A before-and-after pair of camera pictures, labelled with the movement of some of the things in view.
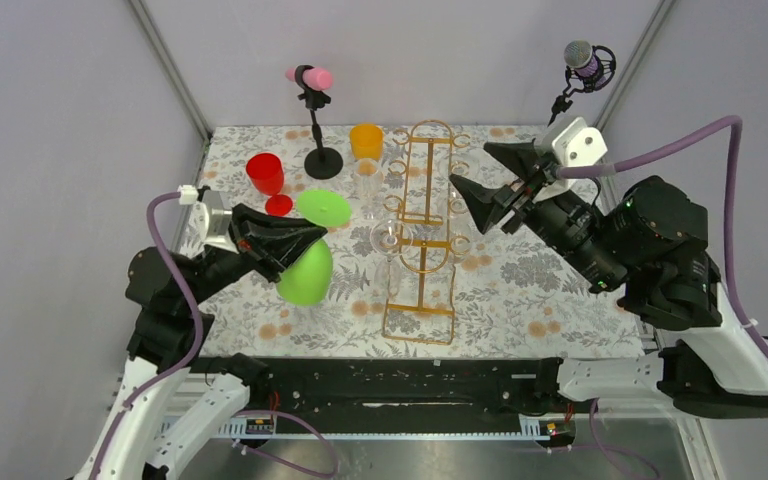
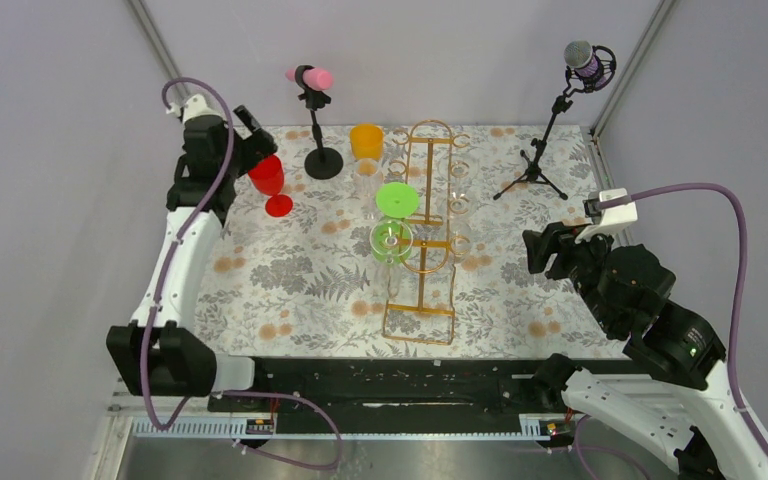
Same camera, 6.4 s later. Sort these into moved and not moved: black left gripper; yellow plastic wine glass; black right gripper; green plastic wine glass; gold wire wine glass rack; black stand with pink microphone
Moved: black right gripper; black left gripper; green plastic wine glass
Not moved: black stand with pink microphone; yellow plastic wine glass; gold wire wine glass rack
